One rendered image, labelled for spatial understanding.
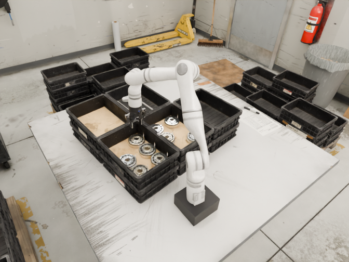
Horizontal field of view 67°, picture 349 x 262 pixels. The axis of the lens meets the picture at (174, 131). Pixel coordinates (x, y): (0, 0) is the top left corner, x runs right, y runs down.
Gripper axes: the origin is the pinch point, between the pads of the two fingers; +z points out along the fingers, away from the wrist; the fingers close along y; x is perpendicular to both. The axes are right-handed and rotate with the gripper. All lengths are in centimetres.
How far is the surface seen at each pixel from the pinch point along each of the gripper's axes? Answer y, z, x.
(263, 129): 92, 25, -32
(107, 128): -9.3, 14.6, 22.6
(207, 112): 59, 13, -3
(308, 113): 174, 43, -28
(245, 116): 94, 25, -13
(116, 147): -13.3, 14.8, 2.8
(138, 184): -18.8, 11.1, -32.3
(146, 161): -4.2, 14.6, -17.7
